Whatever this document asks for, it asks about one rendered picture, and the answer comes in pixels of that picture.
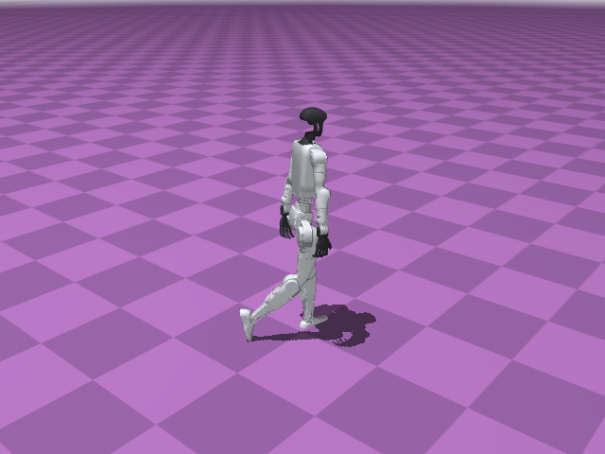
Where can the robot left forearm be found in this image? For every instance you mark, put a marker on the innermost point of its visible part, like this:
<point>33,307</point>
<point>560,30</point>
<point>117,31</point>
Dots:
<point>287,197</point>

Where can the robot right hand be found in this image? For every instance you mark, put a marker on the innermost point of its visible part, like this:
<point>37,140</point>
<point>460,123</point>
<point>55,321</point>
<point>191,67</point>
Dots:
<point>322,244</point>

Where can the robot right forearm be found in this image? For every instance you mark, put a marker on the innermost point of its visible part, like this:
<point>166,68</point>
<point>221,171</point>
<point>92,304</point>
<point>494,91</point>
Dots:
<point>322,211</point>

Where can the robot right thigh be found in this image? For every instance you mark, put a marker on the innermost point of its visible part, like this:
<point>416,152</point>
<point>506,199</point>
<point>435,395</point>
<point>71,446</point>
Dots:
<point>307,235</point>

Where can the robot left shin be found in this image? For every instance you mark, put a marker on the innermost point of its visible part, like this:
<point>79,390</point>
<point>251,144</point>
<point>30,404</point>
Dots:
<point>307,295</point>

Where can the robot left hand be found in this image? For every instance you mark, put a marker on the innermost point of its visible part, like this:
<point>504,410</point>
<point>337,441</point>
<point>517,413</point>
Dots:
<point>285,225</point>

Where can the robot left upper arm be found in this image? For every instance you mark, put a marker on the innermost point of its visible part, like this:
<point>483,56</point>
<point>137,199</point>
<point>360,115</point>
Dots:
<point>290,165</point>

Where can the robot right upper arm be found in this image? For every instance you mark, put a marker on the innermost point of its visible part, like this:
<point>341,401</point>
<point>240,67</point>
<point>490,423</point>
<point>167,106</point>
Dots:
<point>318,160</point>

